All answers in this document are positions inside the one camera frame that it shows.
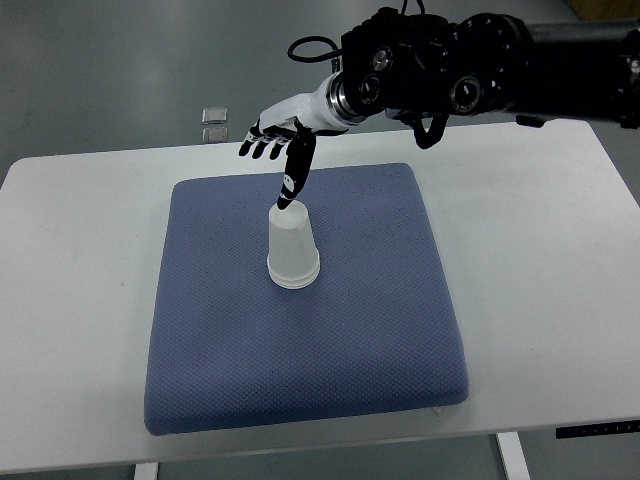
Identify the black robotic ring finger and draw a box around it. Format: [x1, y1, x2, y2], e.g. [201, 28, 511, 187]
[238, 124, 272, 157]

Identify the black robotic little finger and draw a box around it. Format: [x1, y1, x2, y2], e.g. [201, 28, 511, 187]
[244, 121, 261, 143]

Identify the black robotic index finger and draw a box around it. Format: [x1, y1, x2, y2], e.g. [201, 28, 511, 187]
[269, 128, 297, 160]

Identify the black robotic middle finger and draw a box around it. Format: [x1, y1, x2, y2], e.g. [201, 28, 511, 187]
[251, 127, 288, 159]

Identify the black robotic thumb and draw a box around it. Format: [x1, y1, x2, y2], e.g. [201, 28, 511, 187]
[276, 122, 317, 210]

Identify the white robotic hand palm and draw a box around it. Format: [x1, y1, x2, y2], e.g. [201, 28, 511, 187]
[258, 74, 350, 133]

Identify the white paper cup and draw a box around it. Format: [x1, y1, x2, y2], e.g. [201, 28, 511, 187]
[269, 270, 319, 290]
[267, 200, 320, 278]

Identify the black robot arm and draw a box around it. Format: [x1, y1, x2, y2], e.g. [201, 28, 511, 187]
[239, 7, 639, 209]

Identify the lower metal floor plate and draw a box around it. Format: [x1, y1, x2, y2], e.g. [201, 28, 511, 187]
[202, 126, 229, 144]

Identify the metal floor plate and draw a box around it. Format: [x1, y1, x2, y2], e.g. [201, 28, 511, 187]
[201, 107, 228, 125]
[202, 126, 229, 144]

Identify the upper metal floor plate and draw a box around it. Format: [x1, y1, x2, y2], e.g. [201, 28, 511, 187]
[201, 107, 228, 125]

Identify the white paper cup on cushion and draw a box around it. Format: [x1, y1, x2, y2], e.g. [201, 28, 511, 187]
[269, 270, 319, 290]

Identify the blue textured cushion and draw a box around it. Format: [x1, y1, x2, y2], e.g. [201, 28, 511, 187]
[144, 163, 469, 435]

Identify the brown cardboard box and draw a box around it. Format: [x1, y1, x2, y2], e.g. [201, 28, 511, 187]
[567, 0, 640, 21]

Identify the white table leg left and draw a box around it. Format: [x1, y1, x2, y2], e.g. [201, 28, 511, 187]
[133, 463, 159, 480]

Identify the white table leg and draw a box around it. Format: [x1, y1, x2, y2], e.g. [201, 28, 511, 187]
[495, 432, 531, 480]
[133, 463, 159, 480]

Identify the white table leg right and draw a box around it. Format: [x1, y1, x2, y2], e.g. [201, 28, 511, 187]
[495, 432, 531, 480]

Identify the black desk control panel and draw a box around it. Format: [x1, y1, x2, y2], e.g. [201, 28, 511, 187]
[555, 420, 640, 439]

